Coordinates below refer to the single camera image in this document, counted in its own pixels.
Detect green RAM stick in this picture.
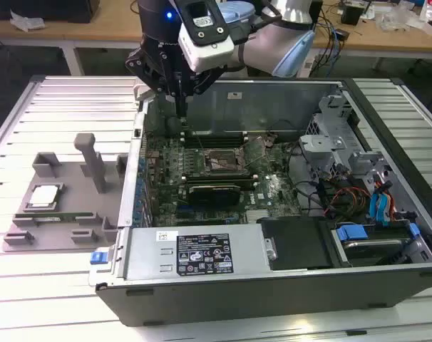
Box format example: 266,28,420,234
14,212,96,219

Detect hard disk in blue carrier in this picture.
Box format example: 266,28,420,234
330,223,422,267

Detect small black box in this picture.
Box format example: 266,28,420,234
340,4,362,26

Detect orange and red wire bundle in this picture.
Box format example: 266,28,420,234
328,187,369,214

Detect black RAM slot bank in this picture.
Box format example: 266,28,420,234
181,172,259,190
180,128,249,150

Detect large black box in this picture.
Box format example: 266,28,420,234
0,0,101,23

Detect green motherboard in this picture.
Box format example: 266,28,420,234
139,133,304,228

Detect silver CPU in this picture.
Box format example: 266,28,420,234
26,185,62,209

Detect black and silver PC case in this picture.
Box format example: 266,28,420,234
88,76,432,328

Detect grey plastic parts rack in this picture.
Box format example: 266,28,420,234
1,132,130,253

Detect silver power supply with label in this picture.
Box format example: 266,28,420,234
125,227,278,281

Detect crumpled clear plastic wrap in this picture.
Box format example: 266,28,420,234
9,9,48,32

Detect blue flat wire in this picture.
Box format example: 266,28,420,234
369,181,383,227
379,181,394,227

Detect clear plastic bags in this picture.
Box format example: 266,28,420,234
378,3,422,32

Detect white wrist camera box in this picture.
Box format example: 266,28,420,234
178,0,235,74

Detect black graphics card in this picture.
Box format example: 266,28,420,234
185,182,242,207

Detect wooden desk with white frame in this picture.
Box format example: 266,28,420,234
0,0,432,78

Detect metal CPU socket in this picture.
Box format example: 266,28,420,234
200,147,248,175

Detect black wire bundle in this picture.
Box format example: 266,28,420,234
289,142,331,217

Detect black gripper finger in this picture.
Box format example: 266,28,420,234
125,46,184,119
182,65,225,119

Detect black plastic shroud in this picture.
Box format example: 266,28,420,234
257,216,336,271

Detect silver metal drive cage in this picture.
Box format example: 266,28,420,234
298,94,388,182

